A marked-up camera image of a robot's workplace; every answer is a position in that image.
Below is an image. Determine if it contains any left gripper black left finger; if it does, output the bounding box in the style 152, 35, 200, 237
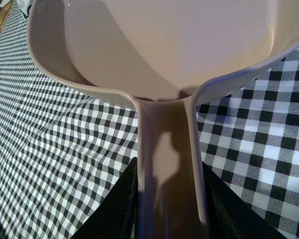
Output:
72, 157, 138, 239

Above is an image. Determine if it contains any beige plastic dustpan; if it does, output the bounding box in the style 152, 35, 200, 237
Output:
27, 0, 299, 239

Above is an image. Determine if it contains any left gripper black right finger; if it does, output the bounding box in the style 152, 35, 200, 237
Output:
202, 163, 285, 239

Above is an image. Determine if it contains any black white checkered bedsheet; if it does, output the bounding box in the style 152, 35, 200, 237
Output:
0, 2, 299, 239

